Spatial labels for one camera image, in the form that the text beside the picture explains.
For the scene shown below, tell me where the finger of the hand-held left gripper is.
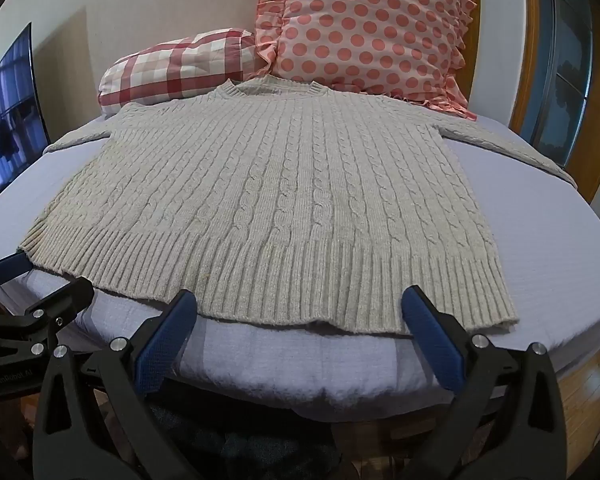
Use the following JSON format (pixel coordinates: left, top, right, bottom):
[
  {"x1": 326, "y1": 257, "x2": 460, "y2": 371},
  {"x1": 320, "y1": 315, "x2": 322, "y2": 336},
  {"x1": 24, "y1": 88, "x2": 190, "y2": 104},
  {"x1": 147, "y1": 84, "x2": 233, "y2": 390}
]
[
  {"x1": 0, "y1": 276, "x2": 96, "y2": 358},
  {"x1": 0, "y1": 251, "x2": 33, "y2": 286}
]

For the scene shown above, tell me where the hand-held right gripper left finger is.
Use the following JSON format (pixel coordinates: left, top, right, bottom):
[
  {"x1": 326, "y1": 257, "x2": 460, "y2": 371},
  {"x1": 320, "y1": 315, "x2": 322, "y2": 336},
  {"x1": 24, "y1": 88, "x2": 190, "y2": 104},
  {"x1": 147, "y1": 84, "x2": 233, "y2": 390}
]
[{"x1": 32, "y1": 289, "x2": 199, "y2": 480}]

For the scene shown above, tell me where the flat screen television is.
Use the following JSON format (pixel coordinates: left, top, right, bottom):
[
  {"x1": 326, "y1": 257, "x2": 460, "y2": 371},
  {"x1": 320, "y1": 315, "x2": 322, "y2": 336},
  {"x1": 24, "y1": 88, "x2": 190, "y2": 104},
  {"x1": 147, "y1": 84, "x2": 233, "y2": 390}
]
[{"x1": 0, "y1": 22, "x2": 51, "y2": 194}]

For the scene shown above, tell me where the beige cable knit sweater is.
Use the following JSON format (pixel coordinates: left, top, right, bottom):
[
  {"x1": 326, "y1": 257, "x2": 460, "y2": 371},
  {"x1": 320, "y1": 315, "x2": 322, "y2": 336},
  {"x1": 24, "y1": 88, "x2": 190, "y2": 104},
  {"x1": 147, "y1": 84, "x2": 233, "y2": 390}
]
[{"x1": 17, "y1": 77, "x2": 579, "y2": 337}]

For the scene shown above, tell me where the wooden framed window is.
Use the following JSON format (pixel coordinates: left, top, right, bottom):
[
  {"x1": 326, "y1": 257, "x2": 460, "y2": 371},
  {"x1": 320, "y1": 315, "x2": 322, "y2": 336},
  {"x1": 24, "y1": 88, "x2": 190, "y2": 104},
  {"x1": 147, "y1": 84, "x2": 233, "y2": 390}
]
[{"x1": 509, "y1": 0, "x2": 600, "y2": 202}]

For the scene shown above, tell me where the pink polka dot pillow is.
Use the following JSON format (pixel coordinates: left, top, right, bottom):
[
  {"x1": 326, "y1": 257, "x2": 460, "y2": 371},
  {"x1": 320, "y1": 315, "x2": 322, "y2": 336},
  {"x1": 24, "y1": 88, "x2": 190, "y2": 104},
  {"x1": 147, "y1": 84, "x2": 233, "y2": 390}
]
[{"x1": 252, "y1": 0, "x2": 479, "y2": 122}]

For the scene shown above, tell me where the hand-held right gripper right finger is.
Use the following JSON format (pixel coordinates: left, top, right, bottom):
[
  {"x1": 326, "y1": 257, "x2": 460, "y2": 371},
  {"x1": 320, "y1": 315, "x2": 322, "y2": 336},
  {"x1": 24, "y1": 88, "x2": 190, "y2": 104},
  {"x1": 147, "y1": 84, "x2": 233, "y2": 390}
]
[{"x1": 401, "y1": 285, "x2": 582, "y2": 480}]

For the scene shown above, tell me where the bed with lavender sheet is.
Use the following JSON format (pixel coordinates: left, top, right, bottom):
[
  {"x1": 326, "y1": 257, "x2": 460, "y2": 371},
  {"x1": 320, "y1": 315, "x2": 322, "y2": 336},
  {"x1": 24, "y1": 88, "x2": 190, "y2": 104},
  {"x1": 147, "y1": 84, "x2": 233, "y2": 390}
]
[{"x1": 0, "y1": 109, "x2": 600, "y2": 426}]

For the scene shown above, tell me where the red checked pillow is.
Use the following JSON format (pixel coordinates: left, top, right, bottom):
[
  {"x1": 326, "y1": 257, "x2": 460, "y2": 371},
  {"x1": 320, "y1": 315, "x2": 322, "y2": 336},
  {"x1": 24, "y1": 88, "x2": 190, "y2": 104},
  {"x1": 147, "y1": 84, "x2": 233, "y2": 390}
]
[{"x1": 97, "y1": 29, "x2": 262, "y2": 117}]

